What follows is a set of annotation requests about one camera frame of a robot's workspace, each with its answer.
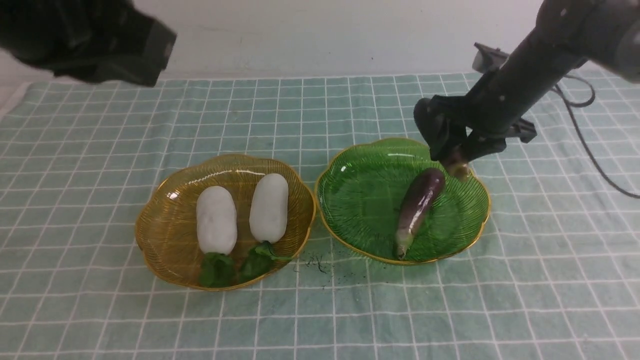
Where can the green checkered tablecloth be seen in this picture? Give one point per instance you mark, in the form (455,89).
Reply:
(555,276)

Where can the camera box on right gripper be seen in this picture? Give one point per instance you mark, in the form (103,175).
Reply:
(488,58)

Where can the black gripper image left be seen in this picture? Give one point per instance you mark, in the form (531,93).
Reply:
(91,41)

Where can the white radish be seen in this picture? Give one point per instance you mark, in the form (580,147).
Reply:
(217,234)
(268,220)

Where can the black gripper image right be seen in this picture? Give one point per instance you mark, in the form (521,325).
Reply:
(494,108)

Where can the purple eggplant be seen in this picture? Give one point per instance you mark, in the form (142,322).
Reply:
(417,202)
(456,169)

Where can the amber plastic plate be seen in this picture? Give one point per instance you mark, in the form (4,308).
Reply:
(166,228)

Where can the green plastic plate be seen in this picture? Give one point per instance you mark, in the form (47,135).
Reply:
(360,197)

